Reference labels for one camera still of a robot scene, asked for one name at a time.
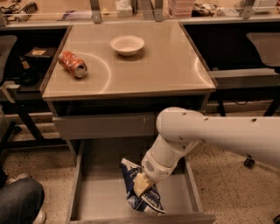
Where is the dark bottle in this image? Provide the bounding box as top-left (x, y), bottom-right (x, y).
top-left (19, 56), bottom-right (39, 86)

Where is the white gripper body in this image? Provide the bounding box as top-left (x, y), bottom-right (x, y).
top-left (141, 151), bottom-right (179, 183)

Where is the orange soda can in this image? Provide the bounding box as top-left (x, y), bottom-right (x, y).
top-left (59, 51), bottom-right (88, 78)

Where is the grey drawer cabinet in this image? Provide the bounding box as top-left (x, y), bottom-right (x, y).
top-left (42, 21), bottom-right (216, 155)

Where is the white tissue box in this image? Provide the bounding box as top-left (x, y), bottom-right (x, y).
top-left (115, 0), bottom-right (132, 18)

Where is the open middle drawer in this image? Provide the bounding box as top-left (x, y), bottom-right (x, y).
top-left (66, 136), bottom-right (216, 224)

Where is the grey office chair left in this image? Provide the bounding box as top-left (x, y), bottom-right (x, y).
top-left (0, 35), bottom-right (18, 154)

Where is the pink plastic bin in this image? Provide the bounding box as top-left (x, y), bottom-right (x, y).
top-left (167, 0), bottom-right (194, 18)

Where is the black coiled tool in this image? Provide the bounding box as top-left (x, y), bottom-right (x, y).
top-left (14, 2), bottom-right (38, 23)

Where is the black box with label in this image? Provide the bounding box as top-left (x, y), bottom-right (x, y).
top-left (24, 47), bottom-right (57, 67)

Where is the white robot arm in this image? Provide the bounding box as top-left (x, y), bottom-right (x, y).
top-left (134, 107), bottom-right (280, 196)

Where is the black chair base right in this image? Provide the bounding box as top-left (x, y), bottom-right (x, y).
top-left (243, 157), bottom-right (255, 169)

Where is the closed top drawer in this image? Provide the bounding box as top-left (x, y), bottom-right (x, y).
top-left (53, 113), bottom-right (155, 140)

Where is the blue chip bag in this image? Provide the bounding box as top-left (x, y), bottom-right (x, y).
top-left (120, 158), bottom-right (165, 216)

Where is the white paper bowl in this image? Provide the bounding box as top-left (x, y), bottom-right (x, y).
top-left (110, 35), bottom-right (144, 57)

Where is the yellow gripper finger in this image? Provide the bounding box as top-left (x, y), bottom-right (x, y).
top-left (133, 172), bottom-right (154, 197)

